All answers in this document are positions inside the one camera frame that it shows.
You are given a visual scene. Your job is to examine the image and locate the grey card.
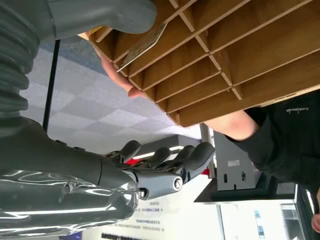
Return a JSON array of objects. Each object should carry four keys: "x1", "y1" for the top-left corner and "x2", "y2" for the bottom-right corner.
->
[{"x1": 116, "y1": 22, "x2": 168, "y2": 73}]

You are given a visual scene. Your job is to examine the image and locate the person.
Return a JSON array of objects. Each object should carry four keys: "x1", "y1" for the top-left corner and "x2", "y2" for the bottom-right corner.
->
[{"x1": 225, "y1": 89, "x2": 320, "y2": 200}]

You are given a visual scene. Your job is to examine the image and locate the wooden slotted card rack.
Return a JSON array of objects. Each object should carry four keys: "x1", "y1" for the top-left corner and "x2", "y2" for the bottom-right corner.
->
[{"x1": 78, "y1": 0, "x2": 320, "y2": 128}]

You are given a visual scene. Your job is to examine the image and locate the black pole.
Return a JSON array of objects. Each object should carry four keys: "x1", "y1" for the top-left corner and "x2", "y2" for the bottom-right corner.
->
[{"x1": 42, "y1": 39, "x2": 61, "y2": 134}]

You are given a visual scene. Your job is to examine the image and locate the white cabinet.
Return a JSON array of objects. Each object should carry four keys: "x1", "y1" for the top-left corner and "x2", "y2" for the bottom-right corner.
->
[{"x1": 217, "y1": 199, "x2": 307, "y2": 240}]

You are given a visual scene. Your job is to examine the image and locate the black shelf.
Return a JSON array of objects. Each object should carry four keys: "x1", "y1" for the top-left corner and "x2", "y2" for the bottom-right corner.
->
[{"x1": 194, "y1": 173, "x2": 299, "y2": 204}]

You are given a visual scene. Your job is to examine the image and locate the grey metal box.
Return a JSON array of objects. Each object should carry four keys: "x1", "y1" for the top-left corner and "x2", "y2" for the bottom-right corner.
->
[{"x1": 213, "y1": 130, "x2": 263, "y2": 192}]

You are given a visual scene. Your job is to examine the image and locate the silver metal pillar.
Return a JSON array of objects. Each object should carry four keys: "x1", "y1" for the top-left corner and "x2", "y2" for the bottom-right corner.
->
[{"x1": 199, "y1": 123, "x2": 216, "y2": 180}]

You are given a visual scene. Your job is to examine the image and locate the white printed poster board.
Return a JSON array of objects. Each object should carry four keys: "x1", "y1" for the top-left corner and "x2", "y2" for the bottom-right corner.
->
[{"x1": 82, "y1": 172, "x2": 223, "y2": 240}]

